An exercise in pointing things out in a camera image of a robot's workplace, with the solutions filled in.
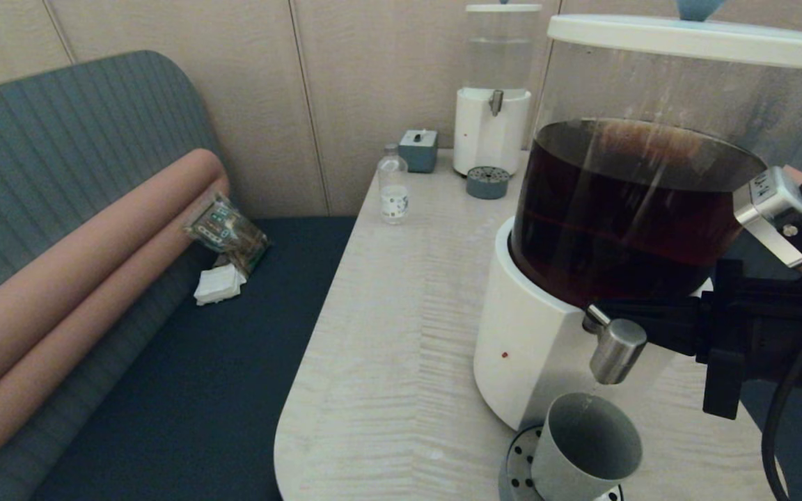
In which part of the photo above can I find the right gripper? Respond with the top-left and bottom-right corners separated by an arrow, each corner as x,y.
593,260 -> 802,421

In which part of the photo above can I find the large dark tea dispenser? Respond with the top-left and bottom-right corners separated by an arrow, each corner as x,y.
473,35 -> 771,434

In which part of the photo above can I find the grey cup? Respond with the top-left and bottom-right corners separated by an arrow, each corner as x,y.
531,392 -> 644,501

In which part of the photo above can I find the small water dispenser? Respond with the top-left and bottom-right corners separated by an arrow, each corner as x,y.
453,10 -> 542,179

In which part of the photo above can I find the white large dispenser lid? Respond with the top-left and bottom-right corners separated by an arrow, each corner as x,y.
547,0 -> 802,72

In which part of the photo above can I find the white small dispenser lid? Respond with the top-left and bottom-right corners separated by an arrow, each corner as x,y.
465,0 -> 543,14

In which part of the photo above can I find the perforated metal drip tray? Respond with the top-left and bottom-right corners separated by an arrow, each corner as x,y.
498,425 -> 624,501

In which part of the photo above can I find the grey round drip tray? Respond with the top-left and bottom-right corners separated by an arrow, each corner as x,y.
466,166 -> 511,200

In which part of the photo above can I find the clear plastic bottle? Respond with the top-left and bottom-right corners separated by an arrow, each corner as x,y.
377,143 -> 410,225

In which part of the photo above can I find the small grey box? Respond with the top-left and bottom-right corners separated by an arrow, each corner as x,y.
398,129 -> 439,174

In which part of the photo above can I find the clear snack bag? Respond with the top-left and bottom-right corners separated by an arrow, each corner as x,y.
183,193 -> 272,274

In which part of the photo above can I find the white paper napkin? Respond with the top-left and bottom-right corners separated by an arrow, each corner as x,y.
193,262 -> 248,306

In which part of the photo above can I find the pink bolster cushion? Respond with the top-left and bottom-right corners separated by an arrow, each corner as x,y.
0,175 -> 232,471
0,148 -> 227,418

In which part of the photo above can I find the grey upholstered sofa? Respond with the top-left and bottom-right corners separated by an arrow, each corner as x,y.
0,50 -> 358,501

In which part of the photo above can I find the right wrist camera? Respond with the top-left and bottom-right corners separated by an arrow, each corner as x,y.
733,165 -> 802,271

